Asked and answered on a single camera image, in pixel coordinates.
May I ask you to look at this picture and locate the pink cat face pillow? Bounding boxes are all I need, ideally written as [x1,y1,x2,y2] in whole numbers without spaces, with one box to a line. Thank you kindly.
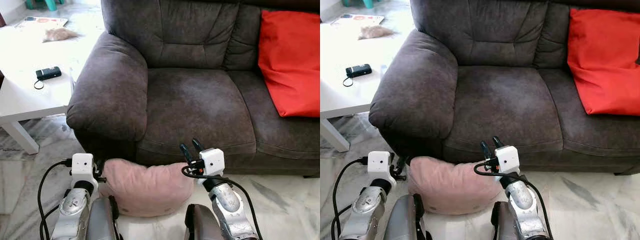
[98,158,195,218]
[407,156,503,216]

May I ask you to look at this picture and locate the dark grey fabric sofa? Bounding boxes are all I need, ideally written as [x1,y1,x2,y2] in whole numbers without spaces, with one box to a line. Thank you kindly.
[369,0,640,176]
[66,0,321,178]

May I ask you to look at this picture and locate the red rectangular pillow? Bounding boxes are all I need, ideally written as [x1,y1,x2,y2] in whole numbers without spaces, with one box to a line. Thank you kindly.
[567,8,640,117]
[258,10,321,118]

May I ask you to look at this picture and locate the grey left robot leg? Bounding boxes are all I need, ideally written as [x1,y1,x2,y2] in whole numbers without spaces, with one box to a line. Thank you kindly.
[382,194,433,240]
[85,196,123,240]

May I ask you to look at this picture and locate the grey robot leg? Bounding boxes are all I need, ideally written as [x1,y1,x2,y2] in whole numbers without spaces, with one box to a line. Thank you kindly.
[85,196,123,240]
[184,203,226,240]
[382,194,433,240]
[491,201,521,240]

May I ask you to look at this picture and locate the grey right robot leg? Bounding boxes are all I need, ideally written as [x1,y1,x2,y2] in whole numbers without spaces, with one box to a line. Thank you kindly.
[184,203,226,240]
[491,201,521,240]

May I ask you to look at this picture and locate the white coffee table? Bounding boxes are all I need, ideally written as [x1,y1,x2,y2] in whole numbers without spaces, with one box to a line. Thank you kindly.
[0,25,83,155]
[320,22,396,153]

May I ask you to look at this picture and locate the tan furry clump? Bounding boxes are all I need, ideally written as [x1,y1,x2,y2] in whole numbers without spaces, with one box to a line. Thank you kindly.
[43,27,81,43]
[358,25,396,40]

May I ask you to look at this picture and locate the colourful printed play mat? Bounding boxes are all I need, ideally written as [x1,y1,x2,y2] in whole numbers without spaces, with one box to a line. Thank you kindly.
[15,16,68,29]
[331,13,385,27]

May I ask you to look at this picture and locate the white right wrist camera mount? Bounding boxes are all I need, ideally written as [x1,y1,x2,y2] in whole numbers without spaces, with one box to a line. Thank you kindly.
[200,148,226,177]
[495,145,521,174]

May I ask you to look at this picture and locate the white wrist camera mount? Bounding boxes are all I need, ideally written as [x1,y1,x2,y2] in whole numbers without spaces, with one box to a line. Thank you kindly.
[367,151,398,188]
[495,145,521,174]
[71,153,99,190]
[200,148,226,177]

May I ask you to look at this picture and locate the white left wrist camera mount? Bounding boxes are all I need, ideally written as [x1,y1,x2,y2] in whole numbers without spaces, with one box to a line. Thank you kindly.
[71,153,99,190]
[367,151,398,188]

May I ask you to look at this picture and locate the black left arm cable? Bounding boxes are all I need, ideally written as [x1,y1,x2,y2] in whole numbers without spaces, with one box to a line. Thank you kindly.
[330,156,370,240]
[37,158,74,240]

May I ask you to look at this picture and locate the black device with strap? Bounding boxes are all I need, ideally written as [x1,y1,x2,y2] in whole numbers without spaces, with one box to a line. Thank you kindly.
[343,63,373,88]
[33,66,62,91]

